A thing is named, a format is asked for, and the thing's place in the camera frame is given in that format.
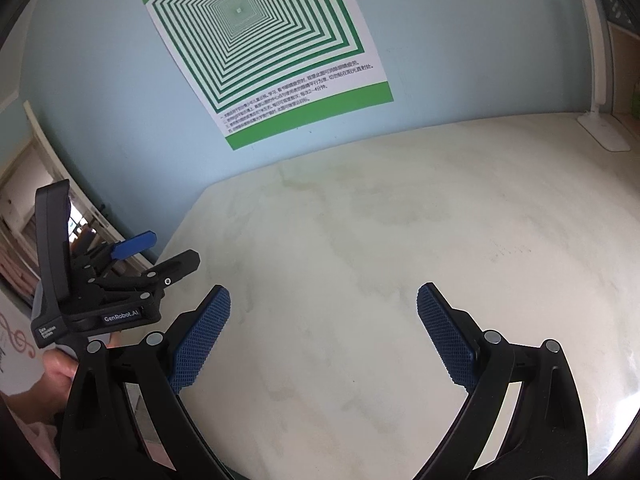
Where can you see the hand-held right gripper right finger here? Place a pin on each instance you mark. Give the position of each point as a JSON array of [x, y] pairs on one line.
[[445, 335]]

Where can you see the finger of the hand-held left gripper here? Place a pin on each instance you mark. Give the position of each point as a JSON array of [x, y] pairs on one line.
[[180, 262], [132, 246]]

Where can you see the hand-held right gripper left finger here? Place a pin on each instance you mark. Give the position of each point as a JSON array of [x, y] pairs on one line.
[[200, 340]]

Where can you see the person's left hand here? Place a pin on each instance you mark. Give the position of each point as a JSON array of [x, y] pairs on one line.
[[61, 366]]

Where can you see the white printed wardrobe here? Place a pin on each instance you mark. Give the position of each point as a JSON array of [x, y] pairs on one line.
[[15, 360]]

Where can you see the white desk lamp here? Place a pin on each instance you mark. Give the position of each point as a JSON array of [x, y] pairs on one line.
[[597, 60]]

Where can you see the white door frame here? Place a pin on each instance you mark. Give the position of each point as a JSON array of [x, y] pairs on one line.
[[47, 145]]

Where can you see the green striped wall poster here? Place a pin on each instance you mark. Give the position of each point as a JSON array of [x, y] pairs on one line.
[[260, 35]]

